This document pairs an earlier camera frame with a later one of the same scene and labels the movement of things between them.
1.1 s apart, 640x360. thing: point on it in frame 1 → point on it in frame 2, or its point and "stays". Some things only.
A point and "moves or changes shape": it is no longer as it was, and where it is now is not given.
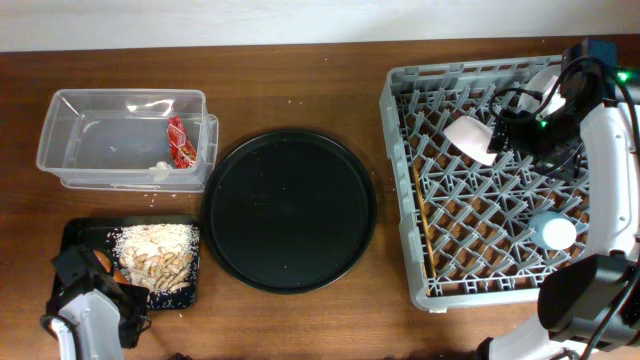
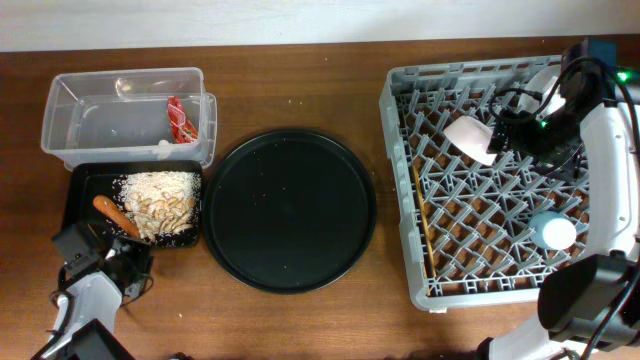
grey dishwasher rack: (474, 234) stays
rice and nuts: (160, 259) → (164, 205)
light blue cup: (552, 230) stays
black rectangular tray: (158, 254) → (92, 179)
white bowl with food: (472, 138) stays
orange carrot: (118, 276) moves or changes shape
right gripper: (519, 120) stays
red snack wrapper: (182, 153) → (184, 131)
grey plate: (542, 79) stays
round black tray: (289, 211) stays
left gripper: (140, 299) → (141, 250)
